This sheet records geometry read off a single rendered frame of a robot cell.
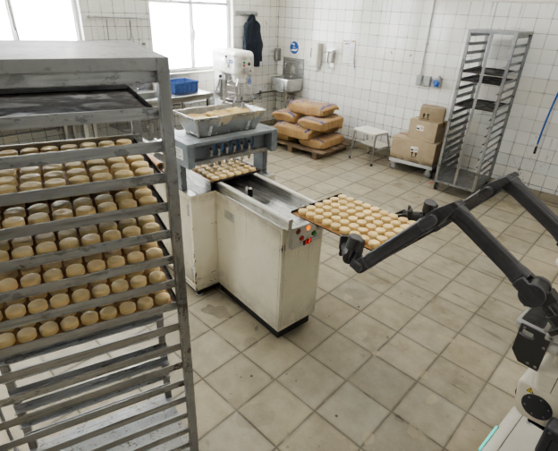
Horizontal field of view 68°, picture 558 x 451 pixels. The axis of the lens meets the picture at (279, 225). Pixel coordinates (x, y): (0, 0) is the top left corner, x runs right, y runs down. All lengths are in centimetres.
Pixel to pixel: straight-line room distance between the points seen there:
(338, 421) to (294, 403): 25
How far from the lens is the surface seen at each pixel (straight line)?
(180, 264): 131
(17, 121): 113
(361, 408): 254
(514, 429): 236
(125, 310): 144
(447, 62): 609
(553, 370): 185
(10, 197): 119
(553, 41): 573
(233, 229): 275
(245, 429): 239
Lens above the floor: 194
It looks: 28 degrees down
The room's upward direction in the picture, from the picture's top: 3 degrees clockwise
